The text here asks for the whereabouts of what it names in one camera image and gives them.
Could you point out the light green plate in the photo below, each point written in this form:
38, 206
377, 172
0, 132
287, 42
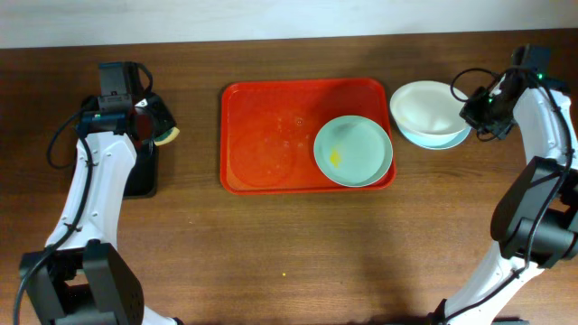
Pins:
353, 151

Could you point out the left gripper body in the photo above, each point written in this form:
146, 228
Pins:
159, 114

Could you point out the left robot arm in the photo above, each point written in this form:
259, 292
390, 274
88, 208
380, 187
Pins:
79, 277

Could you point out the green yellow sponge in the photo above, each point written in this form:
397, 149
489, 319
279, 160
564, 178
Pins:
167, 136

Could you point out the black tray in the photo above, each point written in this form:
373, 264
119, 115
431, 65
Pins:
142, 176

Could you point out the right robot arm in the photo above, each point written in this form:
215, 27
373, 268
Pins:
534, 226

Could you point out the white plate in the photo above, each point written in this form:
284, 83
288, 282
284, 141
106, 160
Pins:
427, 108

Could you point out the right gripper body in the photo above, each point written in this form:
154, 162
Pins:
490, 106

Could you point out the red plastic tray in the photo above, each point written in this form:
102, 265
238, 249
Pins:
268, 128

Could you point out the light blue plate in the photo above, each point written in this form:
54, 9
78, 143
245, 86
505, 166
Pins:
435, 144

